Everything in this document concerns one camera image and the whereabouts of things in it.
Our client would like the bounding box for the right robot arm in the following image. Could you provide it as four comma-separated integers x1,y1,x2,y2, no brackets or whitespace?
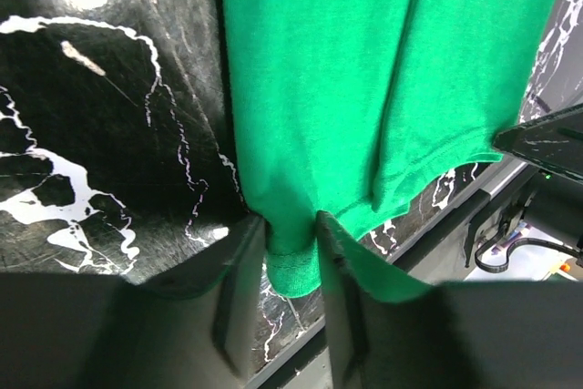
464,104,582,274

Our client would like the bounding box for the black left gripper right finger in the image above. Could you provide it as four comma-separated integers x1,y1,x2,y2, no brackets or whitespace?
316,211,582,388

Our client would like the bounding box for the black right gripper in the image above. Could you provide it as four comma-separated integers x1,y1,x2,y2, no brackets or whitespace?
494,104,583,179

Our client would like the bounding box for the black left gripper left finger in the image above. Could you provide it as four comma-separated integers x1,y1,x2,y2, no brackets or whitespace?
1,215,265,388

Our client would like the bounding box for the green t-shirt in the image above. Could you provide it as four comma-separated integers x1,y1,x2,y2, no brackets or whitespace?
223,0,555,298

